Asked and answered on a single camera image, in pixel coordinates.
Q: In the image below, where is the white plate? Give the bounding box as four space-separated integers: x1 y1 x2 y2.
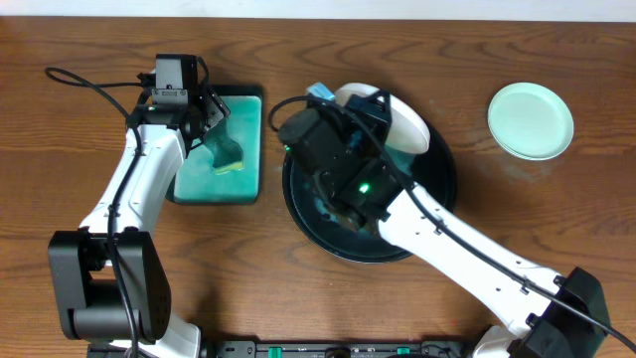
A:
335 83 430 154

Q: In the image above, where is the green scrubbing sponge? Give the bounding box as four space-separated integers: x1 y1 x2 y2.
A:
204 119 243 174

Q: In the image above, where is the mint green plate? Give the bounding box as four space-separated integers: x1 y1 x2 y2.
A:
489 119 573 161
487 83 574 134

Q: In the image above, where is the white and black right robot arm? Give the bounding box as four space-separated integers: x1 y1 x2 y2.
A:
275 88 613 357

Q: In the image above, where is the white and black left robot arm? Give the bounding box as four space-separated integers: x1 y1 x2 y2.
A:
48 85 230 357

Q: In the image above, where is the black rectangular soapy water tray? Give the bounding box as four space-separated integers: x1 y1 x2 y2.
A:
166 85 263 205

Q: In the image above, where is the round black serving tray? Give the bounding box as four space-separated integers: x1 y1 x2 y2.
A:
282 127 457 264

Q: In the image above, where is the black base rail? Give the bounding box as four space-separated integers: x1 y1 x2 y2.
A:
202 341 472 358

